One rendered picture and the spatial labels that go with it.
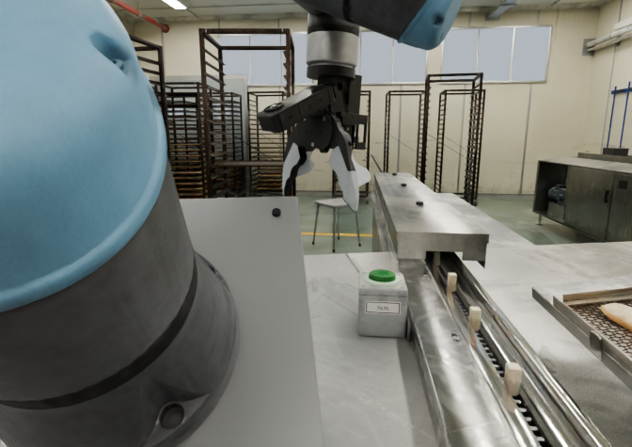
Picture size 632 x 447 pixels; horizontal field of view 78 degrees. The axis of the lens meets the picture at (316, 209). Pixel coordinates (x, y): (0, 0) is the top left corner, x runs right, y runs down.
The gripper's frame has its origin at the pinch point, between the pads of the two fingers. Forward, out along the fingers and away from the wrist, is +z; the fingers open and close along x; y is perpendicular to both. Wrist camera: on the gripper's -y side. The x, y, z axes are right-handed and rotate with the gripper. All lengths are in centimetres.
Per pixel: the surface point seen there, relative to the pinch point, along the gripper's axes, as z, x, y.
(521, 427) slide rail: 14.8, -33.2, -5.1
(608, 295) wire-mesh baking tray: 8.1, -34.9, 20.5
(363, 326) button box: 16.6, -9.7, 1.9
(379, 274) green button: 9.5, -9.3, 5.4
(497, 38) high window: -194, 243, 665
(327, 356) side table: 18.6, -9.6, -5.4
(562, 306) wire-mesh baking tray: 9.3, -31.2, 14.5
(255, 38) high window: -182, 571, 403
